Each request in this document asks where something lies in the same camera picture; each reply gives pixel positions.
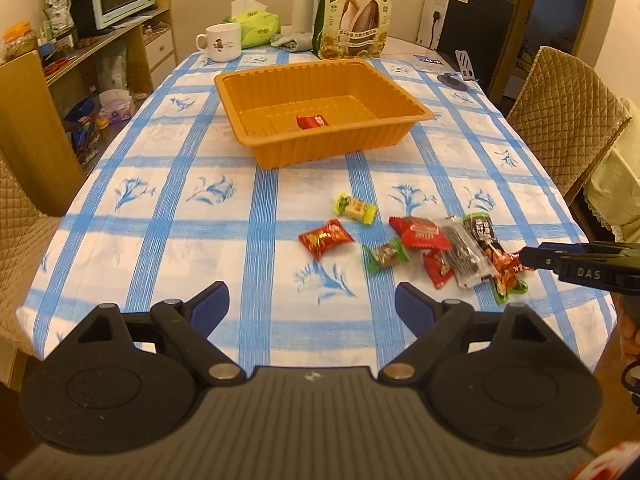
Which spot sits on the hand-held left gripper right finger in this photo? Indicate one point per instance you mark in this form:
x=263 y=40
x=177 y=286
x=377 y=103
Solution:
x=412 y=302

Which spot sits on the white cartoon mug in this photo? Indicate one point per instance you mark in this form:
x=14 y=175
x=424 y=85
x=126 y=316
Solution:
x=222 y=42

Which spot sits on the yellow green candy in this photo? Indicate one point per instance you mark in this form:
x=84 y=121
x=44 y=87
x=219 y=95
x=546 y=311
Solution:
x=356 y=208

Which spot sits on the grey crumpled cloth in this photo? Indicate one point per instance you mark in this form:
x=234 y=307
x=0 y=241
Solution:
x=295 y=41

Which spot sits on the wooden storage shelf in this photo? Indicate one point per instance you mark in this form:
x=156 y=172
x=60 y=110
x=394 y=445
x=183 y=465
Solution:
x=30 y=125

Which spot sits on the person's right hand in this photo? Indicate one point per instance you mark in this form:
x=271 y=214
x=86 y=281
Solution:
x=631 y=335

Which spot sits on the red gold candy packet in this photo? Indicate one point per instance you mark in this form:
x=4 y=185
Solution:
x=325 y=240

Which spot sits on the pale green cloth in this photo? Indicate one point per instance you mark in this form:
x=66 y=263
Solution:
x=617 y=180

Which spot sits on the green brown candy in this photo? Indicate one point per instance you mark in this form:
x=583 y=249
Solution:
x=386 y=255

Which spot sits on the beige quilted chair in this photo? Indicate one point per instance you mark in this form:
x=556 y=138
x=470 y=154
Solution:
x=22 y=260
x=565 y=105

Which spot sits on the orange lidded glass jar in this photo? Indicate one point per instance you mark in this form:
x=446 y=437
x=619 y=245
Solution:
x=20 y=42

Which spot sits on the blue checked tablecloth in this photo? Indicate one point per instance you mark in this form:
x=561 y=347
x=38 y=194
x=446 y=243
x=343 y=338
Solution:
x=200 y=240

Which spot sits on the green tissue pack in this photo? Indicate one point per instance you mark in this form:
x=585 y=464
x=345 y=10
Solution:
x=257 y=27

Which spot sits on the black flat panel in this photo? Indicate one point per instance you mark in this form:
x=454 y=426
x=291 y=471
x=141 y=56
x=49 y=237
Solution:
x=480 y=25

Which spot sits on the silver green snack bag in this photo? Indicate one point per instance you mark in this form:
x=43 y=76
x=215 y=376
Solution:
x=59 y=12

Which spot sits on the small red candy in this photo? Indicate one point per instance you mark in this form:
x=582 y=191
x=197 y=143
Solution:
x=312 y=122

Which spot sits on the white thermos bottle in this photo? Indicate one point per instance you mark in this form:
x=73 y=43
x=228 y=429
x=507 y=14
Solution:
x=303 y=5

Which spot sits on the narrow red snack packet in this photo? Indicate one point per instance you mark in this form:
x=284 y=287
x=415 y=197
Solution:
x=437 y=270

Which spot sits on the green sunflower seed bag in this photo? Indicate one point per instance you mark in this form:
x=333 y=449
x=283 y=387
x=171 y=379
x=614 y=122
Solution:
x=355 y=15

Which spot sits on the orange plastic tray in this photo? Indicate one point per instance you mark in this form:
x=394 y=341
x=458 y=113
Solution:
x=280 y=91

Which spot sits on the clear black striped packet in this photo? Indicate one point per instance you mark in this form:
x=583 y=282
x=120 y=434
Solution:
x=465 y=257

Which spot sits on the clear box with blue label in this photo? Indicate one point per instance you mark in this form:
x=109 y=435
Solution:
x=427 y=62

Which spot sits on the large red snack packet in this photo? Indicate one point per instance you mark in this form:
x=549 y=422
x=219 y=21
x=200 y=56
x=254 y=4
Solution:
x=420 y=234

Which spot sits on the black phone stand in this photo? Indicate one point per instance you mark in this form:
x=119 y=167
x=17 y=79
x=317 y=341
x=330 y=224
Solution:
x=452 y=81

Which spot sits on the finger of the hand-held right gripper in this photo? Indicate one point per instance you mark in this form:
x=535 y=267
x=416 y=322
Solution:
x=540 y=256

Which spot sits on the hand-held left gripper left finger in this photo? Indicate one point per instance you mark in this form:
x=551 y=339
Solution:
x=212 y=299

